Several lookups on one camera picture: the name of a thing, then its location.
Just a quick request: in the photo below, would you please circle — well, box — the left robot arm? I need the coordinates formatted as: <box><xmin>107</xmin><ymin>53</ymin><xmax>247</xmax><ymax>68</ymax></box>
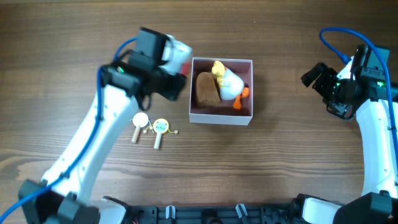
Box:
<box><xmin>18</xmin><ymin>62</ymin><xmax>190</xmax><ymax>223</ymax></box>

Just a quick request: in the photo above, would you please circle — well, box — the white rattle drum toy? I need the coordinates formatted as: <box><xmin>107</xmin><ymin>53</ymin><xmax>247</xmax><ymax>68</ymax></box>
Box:
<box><xmin>131</xmin><ymin>112</ymin><xmax>149</xmax><ymax>143</ymax></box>

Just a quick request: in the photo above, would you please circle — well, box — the red toy fire truck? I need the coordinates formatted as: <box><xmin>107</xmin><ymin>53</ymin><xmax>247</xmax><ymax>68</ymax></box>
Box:
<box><xmin>179</xmin><ymin>61</ymin><xmax>191</xmax><ymax>76</ymax></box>

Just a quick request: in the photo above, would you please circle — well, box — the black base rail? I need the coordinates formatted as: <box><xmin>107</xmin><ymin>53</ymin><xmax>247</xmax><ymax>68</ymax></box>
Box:
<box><xmin>122</xmin><ymin>203</ymin><xmax>304</xmax><ymax>224</ymax></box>

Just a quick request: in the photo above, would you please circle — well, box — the brown plush toy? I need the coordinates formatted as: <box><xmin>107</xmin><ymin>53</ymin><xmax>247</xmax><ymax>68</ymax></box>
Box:
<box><xmin>195</xmin><ymin>72</ymin><xmax>221</xmax><ymax>108</ymax></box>

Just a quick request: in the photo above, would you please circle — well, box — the left blue cable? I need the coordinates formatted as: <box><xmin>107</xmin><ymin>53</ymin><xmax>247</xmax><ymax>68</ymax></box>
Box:
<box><xmin>0</xmin><ymin>36</ymin><xmax>139</xmax><ymax>223</ymax></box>

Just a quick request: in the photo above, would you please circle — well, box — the pink cardboard box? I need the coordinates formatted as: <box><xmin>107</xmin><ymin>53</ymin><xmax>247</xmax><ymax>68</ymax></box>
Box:
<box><xmin>189</xmin><ymin>57</ymin><xmax>253</xmax><ymax>126</ymax></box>

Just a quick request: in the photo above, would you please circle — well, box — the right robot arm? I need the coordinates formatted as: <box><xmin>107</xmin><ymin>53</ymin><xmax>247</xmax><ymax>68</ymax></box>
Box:
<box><xmin>288</xmin><ymin>45</ymin><xmax>397</xmax><ymax>223</ymax></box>

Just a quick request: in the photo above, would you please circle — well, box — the white plush duck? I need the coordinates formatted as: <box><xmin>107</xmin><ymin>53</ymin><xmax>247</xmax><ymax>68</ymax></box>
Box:
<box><xmin>211</xmin><ymin>60</ymin><xmax>250</xmax><ymax>110</ymax></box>

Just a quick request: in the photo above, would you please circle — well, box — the yellow cat rattle drum toy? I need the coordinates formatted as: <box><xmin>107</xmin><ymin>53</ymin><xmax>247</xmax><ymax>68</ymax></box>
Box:
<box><xmin>143</xmin><ymin>118</ymin><xmax>178</xmax><ymax>149</ymax></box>

